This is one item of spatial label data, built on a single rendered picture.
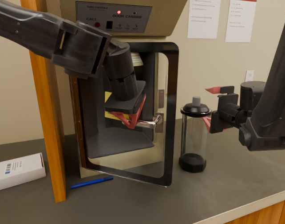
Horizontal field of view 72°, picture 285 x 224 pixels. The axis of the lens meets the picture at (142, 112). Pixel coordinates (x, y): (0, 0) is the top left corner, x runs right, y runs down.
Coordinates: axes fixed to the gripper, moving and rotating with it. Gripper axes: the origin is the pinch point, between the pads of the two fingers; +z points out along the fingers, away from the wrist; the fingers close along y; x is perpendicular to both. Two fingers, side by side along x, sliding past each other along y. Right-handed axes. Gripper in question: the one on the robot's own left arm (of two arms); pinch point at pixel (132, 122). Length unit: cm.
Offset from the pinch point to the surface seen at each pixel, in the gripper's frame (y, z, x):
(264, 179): -13, 35, 38
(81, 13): -12.8, -22.4, -13.9
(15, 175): 14.0, 18.0, -39.7
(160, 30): -27.3, -12.1, 1.1
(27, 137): -10, 33, -67
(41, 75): 0.7, -12.9, -20.9
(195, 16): -91, 4, 5
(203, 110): -20.7, 12.1, 16.0
